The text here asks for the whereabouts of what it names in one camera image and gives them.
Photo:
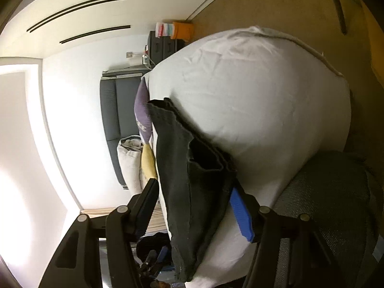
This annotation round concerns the yellow pillow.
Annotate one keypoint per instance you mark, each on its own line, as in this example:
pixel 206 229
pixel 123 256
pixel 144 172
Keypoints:
pixel 148 163

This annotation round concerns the black drawer cabinet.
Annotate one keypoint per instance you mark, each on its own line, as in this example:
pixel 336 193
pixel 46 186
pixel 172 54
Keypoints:
pixel 160 48

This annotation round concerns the grey mesh office chair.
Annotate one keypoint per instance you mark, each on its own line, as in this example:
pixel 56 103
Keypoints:
pixel 336 192

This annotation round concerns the white folded duvet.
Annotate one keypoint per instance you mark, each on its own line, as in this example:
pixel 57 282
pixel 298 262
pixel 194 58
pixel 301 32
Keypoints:
pixel 129 162

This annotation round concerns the dark furniture leg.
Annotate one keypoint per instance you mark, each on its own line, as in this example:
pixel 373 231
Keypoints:
pixel 337 3

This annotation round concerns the wooden furniture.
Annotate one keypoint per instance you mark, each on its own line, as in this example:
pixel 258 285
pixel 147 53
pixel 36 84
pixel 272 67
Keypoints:
pixel 375 36

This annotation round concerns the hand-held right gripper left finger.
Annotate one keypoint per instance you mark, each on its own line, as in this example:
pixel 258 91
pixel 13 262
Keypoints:
pixel 146 210

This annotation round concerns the orange bag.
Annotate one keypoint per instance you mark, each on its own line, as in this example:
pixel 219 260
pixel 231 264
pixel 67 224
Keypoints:
pixel 183 30

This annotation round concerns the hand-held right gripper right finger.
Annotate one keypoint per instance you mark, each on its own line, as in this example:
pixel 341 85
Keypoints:
pixel 242 216

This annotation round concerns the striped folded cloths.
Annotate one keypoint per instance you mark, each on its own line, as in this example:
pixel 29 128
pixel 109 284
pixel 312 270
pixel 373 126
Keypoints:
pixel 165 30

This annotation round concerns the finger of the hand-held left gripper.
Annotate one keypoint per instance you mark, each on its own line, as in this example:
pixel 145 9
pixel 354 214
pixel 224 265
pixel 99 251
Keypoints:
pixel 163 253

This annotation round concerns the black pants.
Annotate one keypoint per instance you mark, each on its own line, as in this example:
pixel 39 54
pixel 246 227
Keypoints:
pixel 186 192

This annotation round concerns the purple pillow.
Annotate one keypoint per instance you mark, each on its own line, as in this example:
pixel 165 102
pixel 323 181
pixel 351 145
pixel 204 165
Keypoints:
pixel 142 114

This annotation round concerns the white wall socket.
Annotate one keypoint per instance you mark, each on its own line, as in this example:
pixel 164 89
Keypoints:
pixel 129 55

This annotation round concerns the dark grey sofa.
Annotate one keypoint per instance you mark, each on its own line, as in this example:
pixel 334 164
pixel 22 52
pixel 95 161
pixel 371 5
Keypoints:
pixel 111 111

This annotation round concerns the bed with white sheet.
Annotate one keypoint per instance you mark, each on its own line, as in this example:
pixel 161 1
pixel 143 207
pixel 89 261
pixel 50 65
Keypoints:
pixel 255 102

